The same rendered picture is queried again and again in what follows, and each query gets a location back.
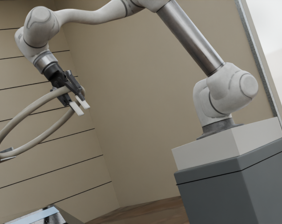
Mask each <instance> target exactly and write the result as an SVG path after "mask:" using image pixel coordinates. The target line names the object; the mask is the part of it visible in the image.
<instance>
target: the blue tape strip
mask: <svg viewBox="0 0 282 224"><path fill-rule="evenodd" d="M57 212H59V211H58V210H57V209H56V208H55V207H51V208H48V209H46V210H43V211H41V212H38V213H36V214H33V215H31V216H28V217H25V218H23V219H21V220H18V221H15V222H13V223H10V224H30V223H32V222H35V221H37V220H40V219H42V218H45V217H47V216H49V215H52V214H54V213H57Z"/></svg>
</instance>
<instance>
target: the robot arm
mask: <svg viewBox="0 0 282 224"><path fill-rule="evenodd" d="M145 8H147V9H148V10H150V11H151V12H153V13H157V14H158V16H159V17H160V18H161V20H162V21H163V22H164V23H165V24H166V26H167V27H168V28H169V30H170V31H171V32H172V33H173V34H174V36H175V37H176V38H177V39H178V41H179V42H180V43H181V44H182V46H183V47H184V48H185V49H186V51H187V52H188V53H189V54H190V55H191V57H192V58H193V59H194V61H195V62H196V63H197V64H198V66H199V67H200V68H201V69H202V71H203V72H204V73H205V74H206V75H207V78H206V79H203V80H201V81H199V82H197V83H196V84H195V86H194V88H193V102H194V106H195V109H196V113H197V116H198V118H199V121H200V123H201V126H202V130H203V134H202V135H201V136H200V137H198V138H197V139H196V140H199V139H202V138H205V137H208V136H211V135H213V134H216V133H219V132H222V131H225V130H227V129H229V128H234V127H238V126H242V125H245V124H235V123H234V121H233V118H232V116H231V113H232V112H236V111H238V110H240V109H243V108H244V107H246V106H247V105H248V104H249V103H250V102H251V101H252V100H253V99H254V98H255V97H256V95H257V93H258V83H257V80H256V79H255V77H254V76H253V75H251V74H250V73H248V72H246V71H243V70H241V69H239V68H238V67H237V66H235V65H234V64H233V63H228V62H224V61H223V60H222V58H221V57H220V56H219V55H218V54H217V52H216V51H215V50H214V49H213V47H212V46H211V45H210V44H209V42H208V41H207V40H206V38H205V37H204V36H203V35H202V34H201V32H200V31H199V30H198V28H197V27H196V26H195V25H194V23H193V22H192V21H191V20H190V18H189V17H188V16H187V15H186V13H185V12H184V11H183V10H182V8H181V7H180V6H179V5H178V3H177V2H176V1H175V0H111V1H110V2H109V3H107V4H106V5H105V6H103V7H102V8H100V9H98V10H96V11H85V10H77V9H63V10H59V11H55V12H54V11H52V10H50V9H48V8H46V7H43V6H38V7H35V8H33V9H32V10H31V11H30V12H29V14H28V15H27V17H26V20H25V23H24V26H23V27H21V28H19V29H18V30H17V31H16V33H15V35H14V38H15V42H16V44H17V46H18V48H19V50H20V51H21V52H22V54H23V55H24V56H25V57H26V59H27V60H28V61H30V62H31V63H32V64H33V65H34V66H35V67H36V68H37V70H38V71H39V72H40V74H42V75H44V76H45V77H46V78H47V80H48V81H50V82H51V84H52V89H51V90H50V92H52V91H54V90H56V88H57V89H58V88H61V87H63V86H66V87H67V88H68V89H70V90H71V91H72V92H73V93H74V94H75V97H76V99H77V100H78V101H79V102H80V104H81V105H82V106H83V107H84V109H85V110H86V109H89V108H90V106H89V105H88V104H87V102H86V101H85V98H84V97H83V95H82V94H81V90H82V87H81V86H80V84H79V83H78V82H77V80H76V79H75V77H74V76H73V75H72V72H71V70H67V71H65V72H64V71H63V69H62V68H61V67H60V65H59V64H58V60H57V59H56V58H55V56H54V55H53V54H52V53H51V52H50V50H49V45H48V40H51V39H52V38H53V37H54V36H55V35H56V34H57V33H59V31H60V28H61V26H62V25H64V24H65V23H68V22H74V23H80V24H87V25H98V24H103V23H106V22H110V21H113V20H118V19H123V18H125V17H128V16H132V15H134V14H136V13H138V12H140V11H142V10H143V9H145ZM67 78H68V79H69V80H68V79H67ZM57 98H58V100H59V101H60V102H61V103H62V104H63V105H64V106H68V105H69V106H70V108H71V109H72V110H73V111H75V112H76V113H77V114H78V116H82V115H84V113H83V112H82V110H81V109H80V108H79V107H78V105H77V104H76V103H75V102H74V101H73V102H72V100H71V98H70V96H69V95H68V93H66V94H63V95H61V96H59V97H57Z"/></svg>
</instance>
